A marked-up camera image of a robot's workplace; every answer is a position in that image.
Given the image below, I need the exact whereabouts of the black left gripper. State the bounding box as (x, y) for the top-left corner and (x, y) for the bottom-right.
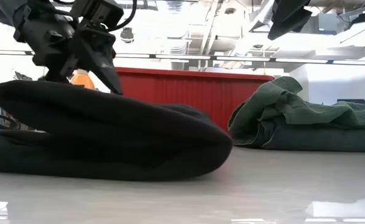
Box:
(0, 0), (124, 95)

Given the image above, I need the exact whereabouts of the black fabric garment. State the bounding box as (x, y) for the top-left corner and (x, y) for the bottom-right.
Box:
(0, 80), (233, 182)

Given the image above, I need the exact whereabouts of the dark green polo shirt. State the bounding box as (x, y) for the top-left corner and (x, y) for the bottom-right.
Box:
(228, 76), (365, 147)

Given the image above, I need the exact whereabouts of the red plastic laundry bin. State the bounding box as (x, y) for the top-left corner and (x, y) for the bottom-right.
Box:
(113, 67), (275, 133)

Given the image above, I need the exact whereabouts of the orange liquid spray bottle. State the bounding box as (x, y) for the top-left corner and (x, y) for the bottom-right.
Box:
(70, 68), (96, 90)

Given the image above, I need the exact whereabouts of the dark round ceiling fixture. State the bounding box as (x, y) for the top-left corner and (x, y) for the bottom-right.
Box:
(121, 27), (135, 44)

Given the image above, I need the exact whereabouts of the long white light strip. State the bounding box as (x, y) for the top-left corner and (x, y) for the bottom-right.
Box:
(0, 49), (365, 66)

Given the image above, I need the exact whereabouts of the black monitor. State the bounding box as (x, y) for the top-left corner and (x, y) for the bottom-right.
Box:
(336, 98), (365, 106)

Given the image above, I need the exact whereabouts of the grey ceiling air duct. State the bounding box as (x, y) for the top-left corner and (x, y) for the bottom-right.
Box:
(250, 0), (276, 32)

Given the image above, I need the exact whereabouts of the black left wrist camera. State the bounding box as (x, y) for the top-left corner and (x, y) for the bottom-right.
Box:
(70, 0), (124, 30)

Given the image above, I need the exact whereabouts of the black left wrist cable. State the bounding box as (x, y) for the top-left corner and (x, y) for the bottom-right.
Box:
(107, 0), (138, 32)

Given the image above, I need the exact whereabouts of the dark ceiling bracket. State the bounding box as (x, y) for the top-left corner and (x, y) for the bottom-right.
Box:
(349, 14), (365, 26)

